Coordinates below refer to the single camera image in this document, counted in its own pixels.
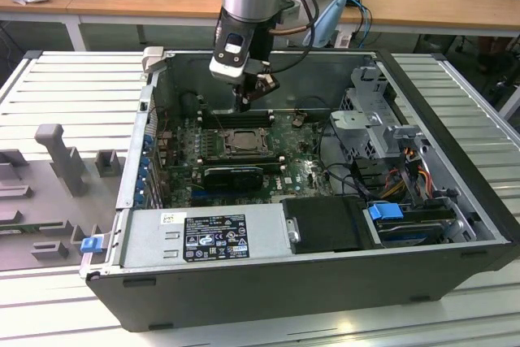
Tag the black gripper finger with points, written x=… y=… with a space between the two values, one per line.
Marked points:
x=266 y=86
x=243 y=99

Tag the silver topped CPU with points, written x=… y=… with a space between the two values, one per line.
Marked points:
x=245 y=139

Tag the CPU socket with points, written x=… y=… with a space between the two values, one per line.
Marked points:
x=245 y=154

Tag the blue expansion slot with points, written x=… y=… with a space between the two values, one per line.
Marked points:
x=203 y=193

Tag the round coin battery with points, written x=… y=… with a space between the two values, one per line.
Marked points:
x=297 y=120

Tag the pale blue teach pendant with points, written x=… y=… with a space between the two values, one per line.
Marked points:
x=329 y=18

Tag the black graphics card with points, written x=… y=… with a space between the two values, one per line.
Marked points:
x=231 y=179

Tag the green motherboard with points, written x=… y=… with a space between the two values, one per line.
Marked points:
x=296 y=168

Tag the grey metal drive cage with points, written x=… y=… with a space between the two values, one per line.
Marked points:
x=357 y=119

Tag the grey plastic case latch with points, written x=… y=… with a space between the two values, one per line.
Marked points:
x=153 y=58

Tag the blue card retainer clip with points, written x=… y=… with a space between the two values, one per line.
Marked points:
x=144 y=169
x=148 y=141
x=142 y=184
x=140 y=199

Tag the black drive bay box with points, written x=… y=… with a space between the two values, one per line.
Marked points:
x=325 y=225

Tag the silver power supply unit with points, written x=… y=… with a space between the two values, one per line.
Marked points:
x=150 y=241

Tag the hard disk in blue carrier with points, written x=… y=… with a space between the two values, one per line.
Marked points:
x=384 y=212

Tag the wooden desk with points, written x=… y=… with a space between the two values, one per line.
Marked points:
x=81 y=1

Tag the grey parts rack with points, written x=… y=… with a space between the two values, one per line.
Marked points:
x=53 y=140

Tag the black grey PC case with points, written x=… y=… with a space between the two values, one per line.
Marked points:
x=284 y=294

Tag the blue release latch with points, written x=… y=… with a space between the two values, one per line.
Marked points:
x=90 y=245

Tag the green RAM stick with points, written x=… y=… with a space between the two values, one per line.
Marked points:
x=16 y=233

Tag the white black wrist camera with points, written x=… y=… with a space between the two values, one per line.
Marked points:
x=227 y=66

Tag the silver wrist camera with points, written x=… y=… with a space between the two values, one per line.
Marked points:
x=290 y=5

